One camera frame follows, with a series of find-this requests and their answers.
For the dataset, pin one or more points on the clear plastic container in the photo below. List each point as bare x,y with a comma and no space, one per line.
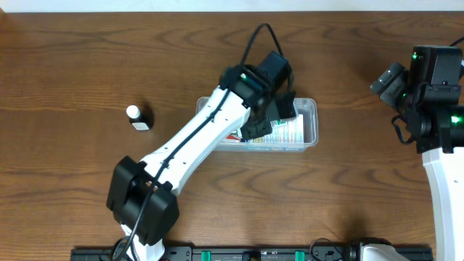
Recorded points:
304,106

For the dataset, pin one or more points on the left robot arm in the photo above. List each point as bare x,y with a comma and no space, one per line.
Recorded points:
143,195

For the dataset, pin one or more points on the dark brown medicine bottle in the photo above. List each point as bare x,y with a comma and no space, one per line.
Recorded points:
141,118

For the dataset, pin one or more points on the red white medicine box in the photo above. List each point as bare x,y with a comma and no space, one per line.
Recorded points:
233,137

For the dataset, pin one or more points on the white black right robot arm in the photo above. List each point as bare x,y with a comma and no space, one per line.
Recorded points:
442,66

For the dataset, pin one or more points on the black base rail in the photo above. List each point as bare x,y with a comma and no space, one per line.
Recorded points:
186,253

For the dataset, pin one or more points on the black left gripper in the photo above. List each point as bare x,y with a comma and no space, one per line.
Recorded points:
262,125

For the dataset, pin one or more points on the blue white medicine box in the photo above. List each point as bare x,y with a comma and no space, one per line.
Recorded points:
284,132

